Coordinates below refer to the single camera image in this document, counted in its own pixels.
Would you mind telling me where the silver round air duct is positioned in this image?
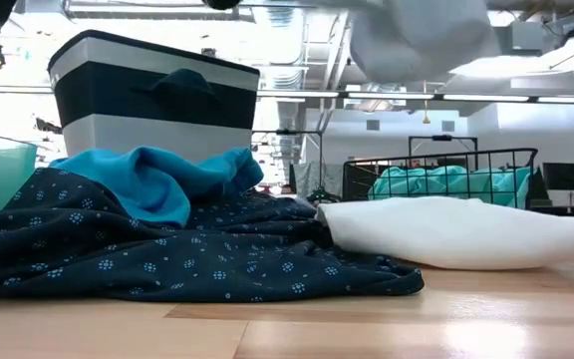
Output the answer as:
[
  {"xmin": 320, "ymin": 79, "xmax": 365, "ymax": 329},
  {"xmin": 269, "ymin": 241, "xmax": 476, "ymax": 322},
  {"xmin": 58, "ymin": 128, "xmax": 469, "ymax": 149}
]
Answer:
[{"xmin": 259, "ymin": 0, "xmax": 308, "ymax": 91}]

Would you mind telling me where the white cloth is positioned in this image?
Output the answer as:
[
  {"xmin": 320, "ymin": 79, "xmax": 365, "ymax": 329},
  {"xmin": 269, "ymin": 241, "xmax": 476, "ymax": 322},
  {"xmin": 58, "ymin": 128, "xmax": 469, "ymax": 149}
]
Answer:
[{"xmin": 315, "ymin": 195, "xmax": 574, "ymax": 271}]

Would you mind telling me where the navy dotted cloth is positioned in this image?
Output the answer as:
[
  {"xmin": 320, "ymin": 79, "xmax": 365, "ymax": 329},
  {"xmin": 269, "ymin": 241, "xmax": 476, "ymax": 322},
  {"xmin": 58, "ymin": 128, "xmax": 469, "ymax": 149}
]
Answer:
[{"xmin": 0, "ymin": 167, "xmax": 426, "ymax": 304}]

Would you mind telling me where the long horizontal ceiling duct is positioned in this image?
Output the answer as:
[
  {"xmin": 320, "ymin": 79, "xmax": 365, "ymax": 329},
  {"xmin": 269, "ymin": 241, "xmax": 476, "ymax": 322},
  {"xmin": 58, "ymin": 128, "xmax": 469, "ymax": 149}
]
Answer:
[{"xmin": 65, "ymin": 0, "xmax": 256, "ymax": 24}]

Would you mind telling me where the black background monitor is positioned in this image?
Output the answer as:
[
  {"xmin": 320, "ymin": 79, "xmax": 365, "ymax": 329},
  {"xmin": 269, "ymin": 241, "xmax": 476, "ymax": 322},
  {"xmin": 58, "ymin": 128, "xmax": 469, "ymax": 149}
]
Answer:
[{"xmin": 541, "ymin": 162, "xmax": 574, "ymax": 192}]

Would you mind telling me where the navy white fabric bin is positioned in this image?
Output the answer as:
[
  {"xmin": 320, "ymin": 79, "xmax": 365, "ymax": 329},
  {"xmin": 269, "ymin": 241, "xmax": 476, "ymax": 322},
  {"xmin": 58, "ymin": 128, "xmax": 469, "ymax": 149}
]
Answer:
[{"xmin": 47, "ymin": 28, "xmax": 261, "ymax": 164}]

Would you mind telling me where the bright blue cloth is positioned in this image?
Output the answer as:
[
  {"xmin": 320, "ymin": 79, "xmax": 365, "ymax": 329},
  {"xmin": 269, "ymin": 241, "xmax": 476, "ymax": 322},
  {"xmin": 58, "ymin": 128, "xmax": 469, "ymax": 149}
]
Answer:
[{"xmin": 49, "ymin": 146, "xmax": 265, "ymax": 228}]

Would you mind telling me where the black metal stand frame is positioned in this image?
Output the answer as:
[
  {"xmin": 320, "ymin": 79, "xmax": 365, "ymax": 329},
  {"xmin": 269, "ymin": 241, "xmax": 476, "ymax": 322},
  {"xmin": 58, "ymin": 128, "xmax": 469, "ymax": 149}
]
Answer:
[{"xmin": 408, "ymin": 134, "xmax": 479, "ymax": 157}]

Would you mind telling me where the black wire basket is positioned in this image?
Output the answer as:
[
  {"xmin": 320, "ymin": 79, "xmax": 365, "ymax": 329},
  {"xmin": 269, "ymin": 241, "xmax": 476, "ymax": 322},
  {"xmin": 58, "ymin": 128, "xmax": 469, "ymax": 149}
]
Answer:
[{"xmin": 341, "ymin": 147, "xmax": 540, "ymax": 210}]

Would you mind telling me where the teal cloth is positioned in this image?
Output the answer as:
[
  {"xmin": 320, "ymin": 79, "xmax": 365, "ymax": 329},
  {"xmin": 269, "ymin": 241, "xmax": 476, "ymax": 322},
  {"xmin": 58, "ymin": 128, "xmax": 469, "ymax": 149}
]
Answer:
[{"xmin": 368, "ymin": 165, "xmax": 532, "ymax": 209}]

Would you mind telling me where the grey geometric patterned cloth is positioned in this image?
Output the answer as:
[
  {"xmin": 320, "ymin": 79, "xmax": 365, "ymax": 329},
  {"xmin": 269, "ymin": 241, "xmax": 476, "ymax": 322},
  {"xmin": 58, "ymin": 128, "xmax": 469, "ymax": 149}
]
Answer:
[{"xmin": 311, "ymin": 0, "xmax": 502, "ymax": 85}]

